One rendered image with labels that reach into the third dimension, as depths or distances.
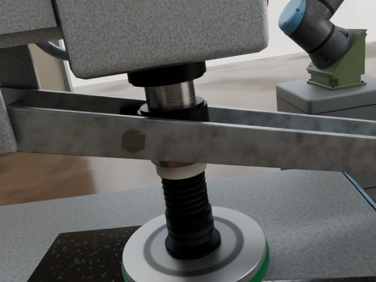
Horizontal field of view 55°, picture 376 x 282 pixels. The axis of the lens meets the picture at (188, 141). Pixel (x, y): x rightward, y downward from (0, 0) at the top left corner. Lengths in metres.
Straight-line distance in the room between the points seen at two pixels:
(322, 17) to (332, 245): 1.14
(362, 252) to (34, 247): 0.53
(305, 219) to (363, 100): 0.99
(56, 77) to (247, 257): 5.13
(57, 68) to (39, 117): 5.08
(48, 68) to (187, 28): 5.20
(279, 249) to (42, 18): 0.44
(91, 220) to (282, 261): 0.37
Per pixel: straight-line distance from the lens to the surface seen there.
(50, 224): 0.78
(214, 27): 0.36
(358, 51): 1.64
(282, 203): 0.70
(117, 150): 0.42
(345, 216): 0.66
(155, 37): 0.35
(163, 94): 0.44
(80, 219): 0.76
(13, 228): 0.81
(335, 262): 0.56
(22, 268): 0.67
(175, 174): 0.47
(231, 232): 0.57
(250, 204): 0.70
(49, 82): 5.56
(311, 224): 0.64
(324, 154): 0.49
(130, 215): 0.72
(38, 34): 0.38
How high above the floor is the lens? 1.21
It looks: 19 degrees down
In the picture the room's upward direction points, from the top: 8 degrees counter-clockwise
